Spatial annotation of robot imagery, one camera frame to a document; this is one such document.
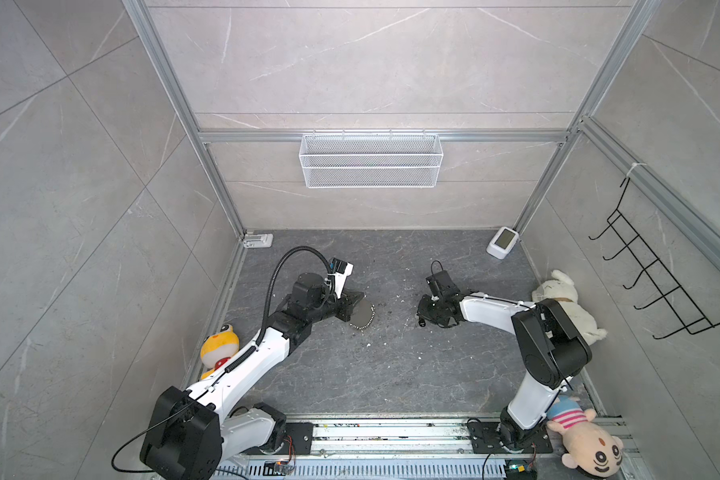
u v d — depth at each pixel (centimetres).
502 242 111
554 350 48
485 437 73
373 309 98
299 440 73
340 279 70
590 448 66
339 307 70
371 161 100
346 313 69
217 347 81
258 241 114
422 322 94
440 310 74
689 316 62
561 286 93
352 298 76
